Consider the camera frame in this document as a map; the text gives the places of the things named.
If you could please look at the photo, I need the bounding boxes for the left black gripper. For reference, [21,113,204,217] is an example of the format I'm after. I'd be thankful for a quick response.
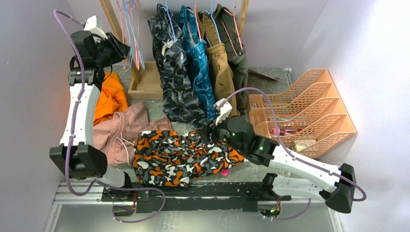
[95,31,132,68]

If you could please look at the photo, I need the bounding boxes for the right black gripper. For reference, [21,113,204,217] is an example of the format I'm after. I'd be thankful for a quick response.
[196,112,246,153]

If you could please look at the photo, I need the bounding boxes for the pink wire hanger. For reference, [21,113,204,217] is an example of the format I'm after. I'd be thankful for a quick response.
[116,0,145,71]

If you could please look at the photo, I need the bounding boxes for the orange camouflage shorts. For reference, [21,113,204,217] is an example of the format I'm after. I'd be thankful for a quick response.
[133,130,245,187]

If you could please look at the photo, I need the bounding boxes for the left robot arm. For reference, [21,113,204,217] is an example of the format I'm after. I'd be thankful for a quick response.
[49,30,134,201]

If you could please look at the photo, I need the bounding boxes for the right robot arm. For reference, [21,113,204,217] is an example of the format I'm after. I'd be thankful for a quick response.
[197,116,358,214]

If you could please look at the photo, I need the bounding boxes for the black grey patterned shorts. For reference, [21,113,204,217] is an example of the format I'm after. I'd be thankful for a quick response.
[147,3,206,129]

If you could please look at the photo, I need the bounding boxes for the tan brown shorts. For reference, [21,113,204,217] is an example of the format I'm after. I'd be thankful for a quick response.
[198,13,235,101]

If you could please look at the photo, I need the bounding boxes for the blue patterned shorts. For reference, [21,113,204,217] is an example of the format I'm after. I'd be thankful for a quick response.
[178,5,218,120]

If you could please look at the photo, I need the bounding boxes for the dark olive green shorts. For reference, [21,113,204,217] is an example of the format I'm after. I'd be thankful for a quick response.
[212,3,249,116]

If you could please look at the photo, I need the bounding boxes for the pink plastic clip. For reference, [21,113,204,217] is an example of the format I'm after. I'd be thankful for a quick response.
[221,169,229,176]

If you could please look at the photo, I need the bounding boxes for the wooden clothes rack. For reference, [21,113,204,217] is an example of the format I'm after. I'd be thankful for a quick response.
[100,0,249,100]

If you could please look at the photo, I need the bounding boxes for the peach plastic file organizer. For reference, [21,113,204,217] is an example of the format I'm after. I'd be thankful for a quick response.
[247,69,356,159]

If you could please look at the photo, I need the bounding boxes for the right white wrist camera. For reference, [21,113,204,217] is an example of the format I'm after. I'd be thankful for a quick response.
[214,98,232,126]

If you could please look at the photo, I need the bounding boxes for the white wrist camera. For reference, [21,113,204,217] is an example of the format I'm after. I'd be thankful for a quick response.
[214,98,232,126]
[84,15,108,42]

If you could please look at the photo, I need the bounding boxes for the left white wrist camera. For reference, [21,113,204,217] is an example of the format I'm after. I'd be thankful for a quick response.
[84,15,108,42]

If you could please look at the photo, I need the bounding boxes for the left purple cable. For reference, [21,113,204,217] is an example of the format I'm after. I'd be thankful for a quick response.
[53,9,166,224]

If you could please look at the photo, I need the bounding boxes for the purple cable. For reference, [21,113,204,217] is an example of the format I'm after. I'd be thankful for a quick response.
[218,87,367,203]
[53,9,166,224]

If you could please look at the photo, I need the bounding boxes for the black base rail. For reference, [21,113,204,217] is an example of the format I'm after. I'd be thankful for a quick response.
[102,182,291,213]

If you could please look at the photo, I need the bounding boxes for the pink drawstring shorts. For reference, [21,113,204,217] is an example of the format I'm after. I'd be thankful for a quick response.
[93,101,173,167]

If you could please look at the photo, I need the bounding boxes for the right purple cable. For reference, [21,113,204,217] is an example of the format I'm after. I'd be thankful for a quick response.
[218,87,367,203]

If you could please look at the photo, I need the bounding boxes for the aluminium frame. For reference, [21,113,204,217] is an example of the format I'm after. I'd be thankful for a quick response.
[44,183,344,232]

